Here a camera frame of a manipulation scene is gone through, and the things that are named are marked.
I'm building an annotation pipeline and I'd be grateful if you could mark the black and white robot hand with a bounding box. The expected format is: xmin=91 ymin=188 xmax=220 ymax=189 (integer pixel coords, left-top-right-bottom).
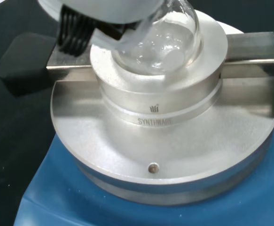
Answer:
xmin=37 ymin=0 xmax=172 ymax=57

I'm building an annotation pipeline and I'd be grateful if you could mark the heater with blue base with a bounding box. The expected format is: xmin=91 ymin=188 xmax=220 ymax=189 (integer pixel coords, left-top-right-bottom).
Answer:
xmin=0 ymin=10 xmax=274 ymax=226

